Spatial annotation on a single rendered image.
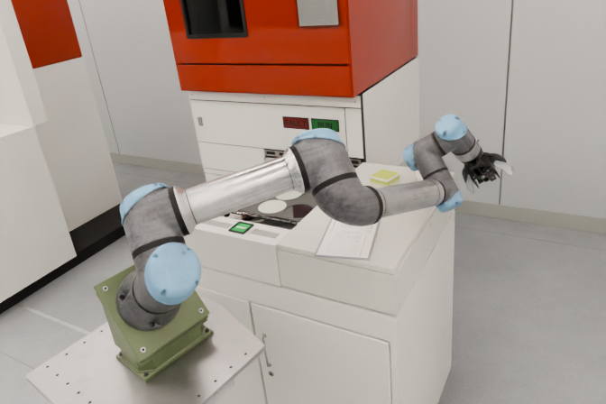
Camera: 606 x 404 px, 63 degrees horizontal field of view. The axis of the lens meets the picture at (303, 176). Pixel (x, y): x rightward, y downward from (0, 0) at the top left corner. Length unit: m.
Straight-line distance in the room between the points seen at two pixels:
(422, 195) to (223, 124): 1.12
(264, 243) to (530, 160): 2.23
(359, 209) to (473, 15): 2.18
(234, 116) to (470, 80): 1.63
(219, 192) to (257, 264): 0.42
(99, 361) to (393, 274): 0.76
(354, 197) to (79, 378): 0.79
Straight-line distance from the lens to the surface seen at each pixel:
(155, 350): 1.27
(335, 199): 1.11
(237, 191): 1.12
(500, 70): 3.19
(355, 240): 1.37
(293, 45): 1.82
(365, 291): 1.33
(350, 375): 1.56
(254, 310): 1.60
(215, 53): 2.04
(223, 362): 1.28
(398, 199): 1.24
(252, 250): 1.46
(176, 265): 1.08
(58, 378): 1.42
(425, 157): 1.44
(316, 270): 1.37
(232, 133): 2.17
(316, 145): 1.14
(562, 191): 3.40
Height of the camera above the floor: 1.68
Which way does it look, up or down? 23 degrees down
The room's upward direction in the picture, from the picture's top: 6 degrees counter-clockwise
